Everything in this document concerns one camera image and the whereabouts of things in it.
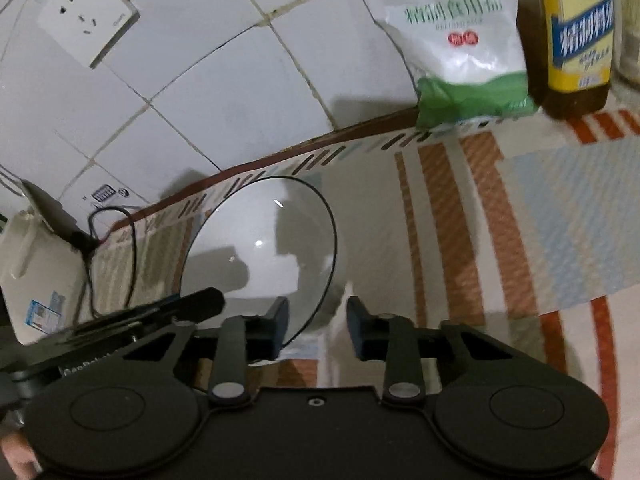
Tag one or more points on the person's left hand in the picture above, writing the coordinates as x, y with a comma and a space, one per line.
15, 460

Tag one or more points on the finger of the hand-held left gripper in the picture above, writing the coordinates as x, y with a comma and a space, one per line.
195, 302

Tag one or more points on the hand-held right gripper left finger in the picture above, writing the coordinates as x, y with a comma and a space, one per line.
281, 325

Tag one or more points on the white and green salt bag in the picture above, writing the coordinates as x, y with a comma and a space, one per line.
450, 45

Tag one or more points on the striped patchwork tablecloth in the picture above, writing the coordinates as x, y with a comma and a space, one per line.
500, 235

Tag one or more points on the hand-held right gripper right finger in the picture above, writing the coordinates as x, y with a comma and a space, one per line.
355, 325

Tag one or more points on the yellow label oil bottle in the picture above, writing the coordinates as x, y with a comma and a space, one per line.
575, 45

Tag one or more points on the white rice cooker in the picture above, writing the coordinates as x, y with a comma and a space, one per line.
35, 280

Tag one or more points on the clear glass bottle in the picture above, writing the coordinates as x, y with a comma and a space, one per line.
631, 35

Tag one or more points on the white plate with black rim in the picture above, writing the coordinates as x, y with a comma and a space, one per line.
240, 240

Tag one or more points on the white wall socket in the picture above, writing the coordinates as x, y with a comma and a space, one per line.
85, 10

